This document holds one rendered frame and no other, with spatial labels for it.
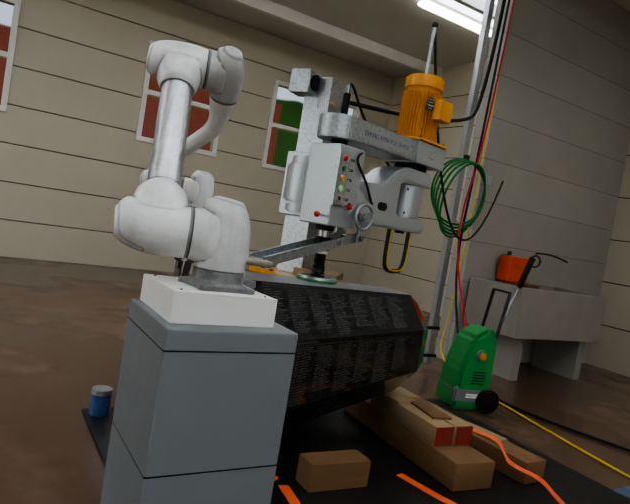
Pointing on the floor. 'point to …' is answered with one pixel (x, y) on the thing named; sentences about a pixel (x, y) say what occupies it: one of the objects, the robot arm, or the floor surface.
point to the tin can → (100, 400)
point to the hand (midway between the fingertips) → (182, 269)
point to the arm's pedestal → (197, 412)
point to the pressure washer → (471, 366)
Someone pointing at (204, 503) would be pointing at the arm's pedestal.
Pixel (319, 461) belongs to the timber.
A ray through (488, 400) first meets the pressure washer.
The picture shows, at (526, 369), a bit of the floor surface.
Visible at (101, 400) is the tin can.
